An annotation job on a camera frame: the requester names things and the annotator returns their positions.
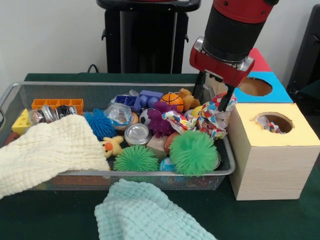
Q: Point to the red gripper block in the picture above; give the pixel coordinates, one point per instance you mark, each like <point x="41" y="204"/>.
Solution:
<point x="220" y="67"/>

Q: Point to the multicolour patchwork print cloth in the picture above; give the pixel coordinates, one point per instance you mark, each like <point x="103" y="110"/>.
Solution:
<point x="205" y="120"/>

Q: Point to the green spiky ball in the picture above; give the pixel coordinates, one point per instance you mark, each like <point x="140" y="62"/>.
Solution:
<point x="193" y="152"/>
<point x="136" y="159"/>

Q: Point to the white multicolour print cloth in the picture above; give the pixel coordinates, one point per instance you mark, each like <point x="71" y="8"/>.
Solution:
<point x="272" y="126"/>

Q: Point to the mint green knitted cloth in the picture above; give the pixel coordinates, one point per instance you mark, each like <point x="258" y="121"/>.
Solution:
<point x="145" y="212"/>

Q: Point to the cream knitted cloth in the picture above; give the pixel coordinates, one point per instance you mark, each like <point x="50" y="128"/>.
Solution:
<point x="45" y="152"/>

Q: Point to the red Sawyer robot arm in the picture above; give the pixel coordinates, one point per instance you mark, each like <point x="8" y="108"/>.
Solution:
<point x="235" y="27"/>

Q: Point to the wooden box with three holes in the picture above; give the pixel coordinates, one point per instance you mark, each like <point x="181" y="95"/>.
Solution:
<point x="270" y="170"/>

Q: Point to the yellow smiley face ball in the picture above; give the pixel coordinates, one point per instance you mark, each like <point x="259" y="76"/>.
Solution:
<point x="196" y="111"/>

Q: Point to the orange toy basketball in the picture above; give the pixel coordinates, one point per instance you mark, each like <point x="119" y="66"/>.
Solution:
<point x="172" y="101"/>

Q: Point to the purple spiky ball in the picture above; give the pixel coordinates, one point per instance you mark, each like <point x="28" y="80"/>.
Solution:
<point x="159" y="122"/>

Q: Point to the yellow duck plush toy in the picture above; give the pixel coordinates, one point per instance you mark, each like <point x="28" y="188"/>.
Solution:
<point x="114" y="146"/>

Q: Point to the blue spiky ball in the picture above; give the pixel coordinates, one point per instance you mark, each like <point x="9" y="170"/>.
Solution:
<point x="100" y="124"/>

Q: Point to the orange plastic tray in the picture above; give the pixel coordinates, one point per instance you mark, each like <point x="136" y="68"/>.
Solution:
<point x="55" y="104"/>

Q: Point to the yellow cheese wedge toy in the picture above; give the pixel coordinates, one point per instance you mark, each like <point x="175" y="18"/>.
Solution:
<point x="21" y="122"/>

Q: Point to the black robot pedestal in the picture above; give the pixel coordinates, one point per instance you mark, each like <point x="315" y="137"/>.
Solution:
<point x="145" y="40"/>

